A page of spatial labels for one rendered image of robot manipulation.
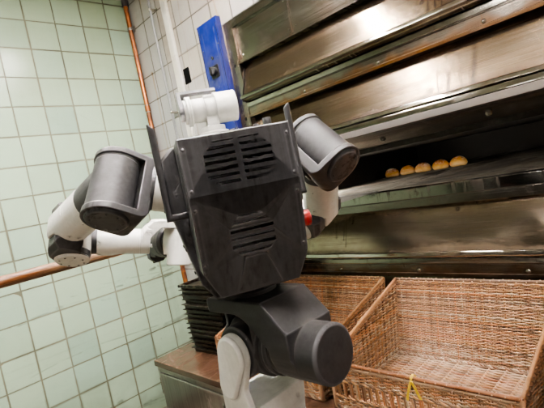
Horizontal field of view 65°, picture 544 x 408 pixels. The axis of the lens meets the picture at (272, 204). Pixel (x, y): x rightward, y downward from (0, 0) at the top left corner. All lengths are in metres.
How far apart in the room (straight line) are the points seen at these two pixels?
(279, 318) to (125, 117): 2.15
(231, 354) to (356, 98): 1.15
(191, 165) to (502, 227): 1.10
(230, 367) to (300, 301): 0.20
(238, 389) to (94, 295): 1.76
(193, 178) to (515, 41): 1.09
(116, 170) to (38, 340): 1.77
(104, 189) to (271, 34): 1.38
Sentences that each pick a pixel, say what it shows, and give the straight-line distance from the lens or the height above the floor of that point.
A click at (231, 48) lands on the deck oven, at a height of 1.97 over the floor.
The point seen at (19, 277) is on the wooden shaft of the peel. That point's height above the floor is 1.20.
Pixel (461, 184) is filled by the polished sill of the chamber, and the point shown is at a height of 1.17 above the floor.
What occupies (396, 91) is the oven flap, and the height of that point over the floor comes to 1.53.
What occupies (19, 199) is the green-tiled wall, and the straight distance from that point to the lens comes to 2.51.
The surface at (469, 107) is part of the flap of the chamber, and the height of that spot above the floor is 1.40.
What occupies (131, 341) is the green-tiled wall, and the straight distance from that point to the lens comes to 2.74.
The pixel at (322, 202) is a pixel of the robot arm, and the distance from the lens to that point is 1.06.
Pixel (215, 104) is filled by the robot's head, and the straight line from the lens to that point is 0.93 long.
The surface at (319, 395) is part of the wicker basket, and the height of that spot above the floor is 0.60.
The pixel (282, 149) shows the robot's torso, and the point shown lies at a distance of 0.76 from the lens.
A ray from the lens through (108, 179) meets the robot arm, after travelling 0.86.
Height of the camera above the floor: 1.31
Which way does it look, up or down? 3 degrees down
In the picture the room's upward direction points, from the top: 12 degrees counter-clockwise
